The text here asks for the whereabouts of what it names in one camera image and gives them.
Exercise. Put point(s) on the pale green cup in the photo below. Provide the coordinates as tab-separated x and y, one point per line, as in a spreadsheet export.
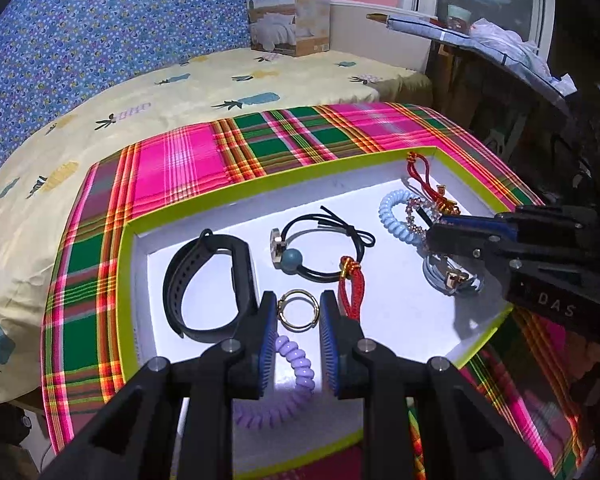
459	14

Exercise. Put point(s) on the yellow pineapple bed sheet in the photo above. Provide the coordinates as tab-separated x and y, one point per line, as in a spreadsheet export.
130	90

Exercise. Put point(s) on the cardboard quilt box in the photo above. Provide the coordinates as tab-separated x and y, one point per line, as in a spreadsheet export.
290	15

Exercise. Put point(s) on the blue floral headboard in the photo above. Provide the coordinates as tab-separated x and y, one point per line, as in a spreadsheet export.
105	20

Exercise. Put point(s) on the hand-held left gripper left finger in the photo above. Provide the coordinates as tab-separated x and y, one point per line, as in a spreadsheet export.
267	325

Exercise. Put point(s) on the black smart band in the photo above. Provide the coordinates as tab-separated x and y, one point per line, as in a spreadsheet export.
242	270

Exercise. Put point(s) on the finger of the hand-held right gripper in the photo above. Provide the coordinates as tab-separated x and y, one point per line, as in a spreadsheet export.
480	224
455	240

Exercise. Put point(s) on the blue cloth covered board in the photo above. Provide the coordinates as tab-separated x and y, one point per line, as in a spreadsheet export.
455	35

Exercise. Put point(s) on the pink plaid blanket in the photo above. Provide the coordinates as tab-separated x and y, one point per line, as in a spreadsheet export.
180	160

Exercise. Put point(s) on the green cardboard box tray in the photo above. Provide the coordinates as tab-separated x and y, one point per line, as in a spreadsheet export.
260	200

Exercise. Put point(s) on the white crumpled cloth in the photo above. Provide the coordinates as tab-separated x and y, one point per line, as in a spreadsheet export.
500	35

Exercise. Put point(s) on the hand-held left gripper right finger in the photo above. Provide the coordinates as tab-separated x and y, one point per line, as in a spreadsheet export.
327	325

